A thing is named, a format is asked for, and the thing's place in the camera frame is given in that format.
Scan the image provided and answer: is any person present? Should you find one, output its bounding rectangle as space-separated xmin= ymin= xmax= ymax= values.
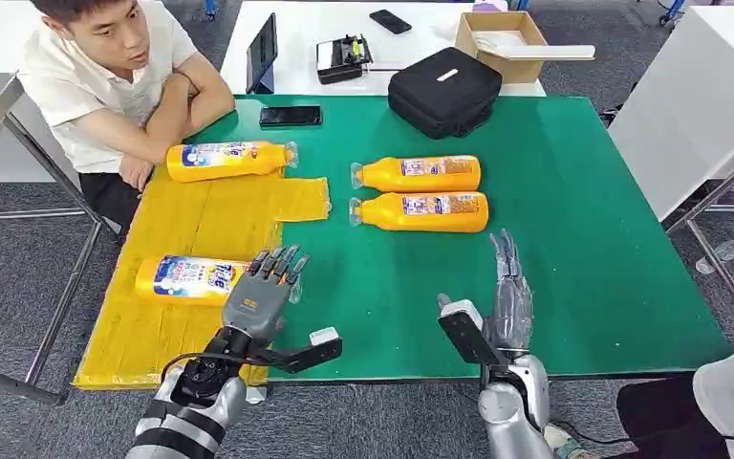
xmin=17 ymin=0 xmax=236 ymax=237

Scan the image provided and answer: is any yellow sheet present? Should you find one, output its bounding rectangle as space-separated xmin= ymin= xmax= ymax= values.
xmin=72 ymin=165 xmax=333 ymax=391

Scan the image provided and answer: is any black tablet on stand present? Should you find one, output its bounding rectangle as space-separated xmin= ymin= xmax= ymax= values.
xmin=245 ymin=12 xmax=279 ymax=96

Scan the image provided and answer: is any black and white device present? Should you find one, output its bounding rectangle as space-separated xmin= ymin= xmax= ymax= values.
xmin=314 ymin=33 xmax=375 ymax=86

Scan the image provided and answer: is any black smartphone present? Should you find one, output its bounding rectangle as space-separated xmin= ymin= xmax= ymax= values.
xmin=259 ymin=104 xmax=323 ymax=128
xmin=368 ymin=9 xmax=413 ymax=35

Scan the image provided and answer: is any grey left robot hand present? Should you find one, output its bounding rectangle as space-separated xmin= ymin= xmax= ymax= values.
xmin=221 ymin=245 xmax=312 ymax=347

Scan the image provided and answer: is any white flat panel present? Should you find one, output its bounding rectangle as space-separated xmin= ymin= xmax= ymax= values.
xmin=474 ymin=30 xmax=596 ymax=63

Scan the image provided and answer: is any clear empty plastic bottle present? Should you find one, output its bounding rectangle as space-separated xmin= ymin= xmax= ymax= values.
xmin=695 ymin=234 xmax=734 ymax=276

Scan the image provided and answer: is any black zip case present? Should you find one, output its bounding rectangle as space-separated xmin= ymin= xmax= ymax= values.
xmin=387 ymin=46 xmax=504 ymax=141

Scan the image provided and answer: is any open cardboard box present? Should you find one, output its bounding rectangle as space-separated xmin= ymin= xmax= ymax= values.
xmin=454 ymin=11 xmax=549 ymax=85

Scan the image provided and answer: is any white table with steel legs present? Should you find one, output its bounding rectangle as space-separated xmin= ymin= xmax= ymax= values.
xmin=607 ymin=5 xmax=734 ymax=343

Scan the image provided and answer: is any green table mat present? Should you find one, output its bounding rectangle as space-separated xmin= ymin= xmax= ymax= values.
xmin=186 ymin=95 xmax=734 ymax=382

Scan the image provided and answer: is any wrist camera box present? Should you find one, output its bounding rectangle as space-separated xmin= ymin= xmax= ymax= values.
xmin=257 ymin=326 xmax=344 ymax=375
xmin=438 ymin=299 xmax=508 ymax=367

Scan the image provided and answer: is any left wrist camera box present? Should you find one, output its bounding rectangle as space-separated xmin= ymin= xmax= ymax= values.
xmin=257 ymin=326 xmax=344 ymax=375

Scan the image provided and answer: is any orange drink bottle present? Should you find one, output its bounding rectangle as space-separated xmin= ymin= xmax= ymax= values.
xmin=164 ymin=140 xmax=299 ymax=185
xmin=348 ymin=191 xmax=489 ymax=234
xmin=349 ymin=155 xmax=483 ymax=194
xmin=134 ymin=254 xmax=303 ymax=309

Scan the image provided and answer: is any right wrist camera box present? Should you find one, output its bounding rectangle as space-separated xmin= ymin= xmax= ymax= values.
xmin=438 ymin=299 xmax=508 ymax=367

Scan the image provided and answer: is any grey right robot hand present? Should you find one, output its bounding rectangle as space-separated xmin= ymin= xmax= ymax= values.
xmin=436 ymin=229 xmax=536 ymax=354

